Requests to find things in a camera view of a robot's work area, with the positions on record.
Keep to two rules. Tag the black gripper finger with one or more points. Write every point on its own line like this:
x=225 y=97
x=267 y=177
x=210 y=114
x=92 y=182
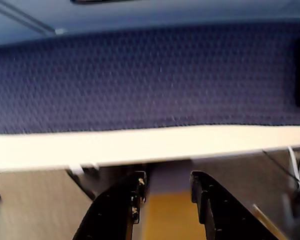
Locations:
x=222 y=210
x=115 y=210

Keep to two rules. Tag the white edge strip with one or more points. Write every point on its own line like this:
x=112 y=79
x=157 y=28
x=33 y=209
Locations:
x=115 y=147

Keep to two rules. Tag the blue textured fabric panel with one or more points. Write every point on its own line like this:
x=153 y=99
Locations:
x=140 y=82

